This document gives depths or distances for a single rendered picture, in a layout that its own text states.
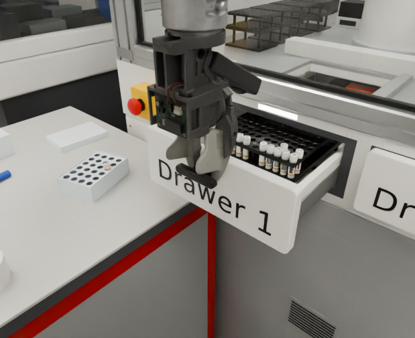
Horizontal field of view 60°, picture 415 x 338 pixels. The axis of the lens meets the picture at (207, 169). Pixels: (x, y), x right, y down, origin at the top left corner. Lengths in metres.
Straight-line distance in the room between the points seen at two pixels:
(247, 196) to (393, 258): 0.29
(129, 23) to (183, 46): 0.49
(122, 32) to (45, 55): 0.39
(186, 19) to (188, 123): 0.11
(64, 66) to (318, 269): 0.96
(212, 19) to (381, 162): 0.33
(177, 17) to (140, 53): 0.47
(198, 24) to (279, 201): 0.24
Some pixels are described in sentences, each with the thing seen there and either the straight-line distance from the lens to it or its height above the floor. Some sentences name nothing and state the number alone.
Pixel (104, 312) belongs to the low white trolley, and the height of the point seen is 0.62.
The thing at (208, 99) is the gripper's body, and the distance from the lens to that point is 0.43.
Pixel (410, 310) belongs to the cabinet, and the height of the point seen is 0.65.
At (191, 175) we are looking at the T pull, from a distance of 0.52.
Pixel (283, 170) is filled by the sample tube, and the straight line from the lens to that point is 0.59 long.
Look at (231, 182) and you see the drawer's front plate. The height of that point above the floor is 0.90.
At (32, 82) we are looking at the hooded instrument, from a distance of 1.24.
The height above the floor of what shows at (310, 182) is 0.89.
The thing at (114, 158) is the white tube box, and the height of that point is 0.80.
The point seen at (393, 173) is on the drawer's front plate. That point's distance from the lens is 0.59.
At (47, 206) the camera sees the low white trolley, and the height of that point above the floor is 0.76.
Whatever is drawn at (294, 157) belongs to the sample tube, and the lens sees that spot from 0.57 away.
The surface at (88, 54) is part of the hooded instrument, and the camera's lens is 1.32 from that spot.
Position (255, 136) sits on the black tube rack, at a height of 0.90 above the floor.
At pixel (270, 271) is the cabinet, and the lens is 0.87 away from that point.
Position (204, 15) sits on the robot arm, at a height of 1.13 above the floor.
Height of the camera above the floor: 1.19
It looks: 32 degrees down
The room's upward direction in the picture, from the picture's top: straight up
